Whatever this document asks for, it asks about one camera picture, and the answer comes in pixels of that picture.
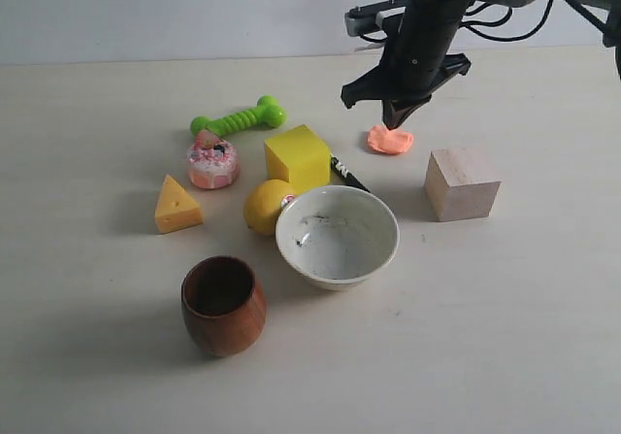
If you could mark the brown wooden cup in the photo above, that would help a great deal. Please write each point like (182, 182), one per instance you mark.
(223, 305)

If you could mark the green bone dog toy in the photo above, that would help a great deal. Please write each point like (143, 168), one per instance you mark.
(267, 111)

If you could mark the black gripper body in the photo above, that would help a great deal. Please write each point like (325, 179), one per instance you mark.
(415, 61)

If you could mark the pink sprinkled donut toy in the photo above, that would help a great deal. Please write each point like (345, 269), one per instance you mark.
(212, 162)

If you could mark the white ceramic bowl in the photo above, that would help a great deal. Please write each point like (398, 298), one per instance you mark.
(337, 237)

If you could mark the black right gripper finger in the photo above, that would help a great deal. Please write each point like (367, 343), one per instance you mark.
(403, 109)

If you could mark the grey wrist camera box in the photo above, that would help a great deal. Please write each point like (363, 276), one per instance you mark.
(364, 20)

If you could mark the yellow lemon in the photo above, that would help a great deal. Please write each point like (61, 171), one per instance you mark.
(264, 204)

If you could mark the light wooden cube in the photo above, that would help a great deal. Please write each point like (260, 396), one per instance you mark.
(460, 184)

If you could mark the black white marker pen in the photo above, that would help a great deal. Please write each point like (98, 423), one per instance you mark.
(344, 174)

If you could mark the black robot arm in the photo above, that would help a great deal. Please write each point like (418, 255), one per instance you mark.
(604, 15)

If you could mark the yellow foam cube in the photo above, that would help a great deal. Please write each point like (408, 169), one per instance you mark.
(299, 157)

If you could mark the orange toy piece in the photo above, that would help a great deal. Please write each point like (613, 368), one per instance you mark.
(392, 142)

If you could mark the yellow cheese wedge toy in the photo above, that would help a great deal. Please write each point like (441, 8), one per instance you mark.
(176, 209)

